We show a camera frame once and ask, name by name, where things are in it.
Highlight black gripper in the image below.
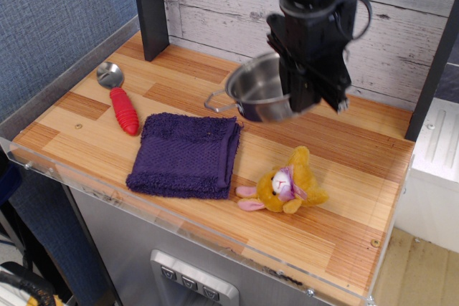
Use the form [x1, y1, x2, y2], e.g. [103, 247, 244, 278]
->
[267, 0, 352, 113]

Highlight purple folded towel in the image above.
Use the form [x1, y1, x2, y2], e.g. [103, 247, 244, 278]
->
[126, 113, 242, 199]

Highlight white toy sink counter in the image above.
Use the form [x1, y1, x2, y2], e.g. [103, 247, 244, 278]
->
[395, 98, 458, 252]

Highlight dark right support post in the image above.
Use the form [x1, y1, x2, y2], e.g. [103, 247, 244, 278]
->
[404, 0, 458, 142]

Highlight stainless toy fridge cabinet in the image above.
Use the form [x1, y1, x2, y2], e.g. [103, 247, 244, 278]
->
[70, 188, 325, 305]

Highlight silver dispenser button panel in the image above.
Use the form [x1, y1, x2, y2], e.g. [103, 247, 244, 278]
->
[150, 249, 240, 305]

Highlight yellow plush bunny toy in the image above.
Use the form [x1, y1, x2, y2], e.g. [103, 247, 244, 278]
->
[236, 146, 328, 214]

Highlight stainless steel pot bowl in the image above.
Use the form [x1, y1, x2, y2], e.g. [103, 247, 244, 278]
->
[204, 52, 306, 123]

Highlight yellow cloth item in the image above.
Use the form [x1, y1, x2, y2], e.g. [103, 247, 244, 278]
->
[26, 295, 64, 306]

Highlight dark left support post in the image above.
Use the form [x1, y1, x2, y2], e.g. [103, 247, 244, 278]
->
[136, 0, 169, 62]

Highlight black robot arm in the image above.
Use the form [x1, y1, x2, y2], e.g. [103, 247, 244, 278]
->
[267, 0, 358, 113]

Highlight red handled metal scoop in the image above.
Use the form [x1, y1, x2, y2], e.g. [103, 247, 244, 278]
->
[96, 62, 140, 136]

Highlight dark support post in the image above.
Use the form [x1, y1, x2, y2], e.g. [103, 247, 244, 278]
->
[136, 0, 169, 62]
[404, 0, 458, 142]

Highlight clear acrylic edge guard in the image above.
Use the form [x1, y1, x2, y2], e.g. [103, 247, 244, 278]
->
[1, 136, 402, 305]

